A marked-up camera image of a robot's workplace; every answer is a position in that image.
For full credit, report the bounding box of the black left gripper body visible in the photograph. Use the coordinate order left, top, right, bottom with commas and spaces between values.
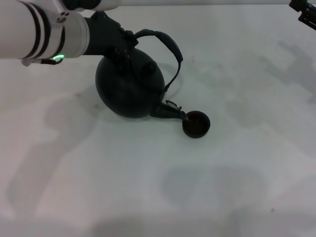
83, 11, 127, 57

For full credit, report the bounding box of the black round teapot with handle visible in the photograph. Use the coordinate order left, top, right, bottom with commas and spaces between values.
95, 29, 189, 121

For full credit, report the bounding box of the small dark brown teacup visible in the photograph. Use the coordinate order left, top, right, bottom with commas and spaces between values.
181, 110, 211, 139

